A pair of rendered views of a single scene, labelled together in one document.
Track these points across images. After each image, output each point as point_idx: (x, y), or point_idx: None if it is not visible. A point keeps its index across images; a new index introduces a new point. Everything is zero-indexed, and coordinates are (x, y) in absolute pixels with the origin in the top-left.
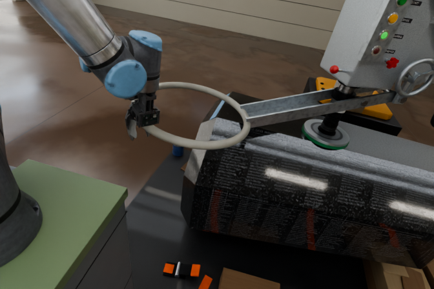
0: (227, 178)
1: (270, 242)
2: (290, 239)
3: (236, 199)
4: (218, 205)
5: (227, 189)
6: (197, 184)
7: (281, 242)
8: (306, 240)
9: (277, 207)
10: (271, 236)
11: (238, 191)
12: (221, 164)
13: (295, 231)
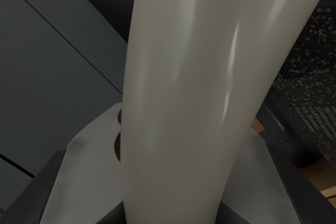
0: (329, 123)
1: (292, 128)
2: (310, 151)
3: (303, 130)
4: (276, 99)
5: (305, 127)
6: (274, 84)
7: (301, 139)
8: (321, 164)
9: (335, 174)
10: (297, 134)
11: (317, 141)
12: None
13: (322, 164)
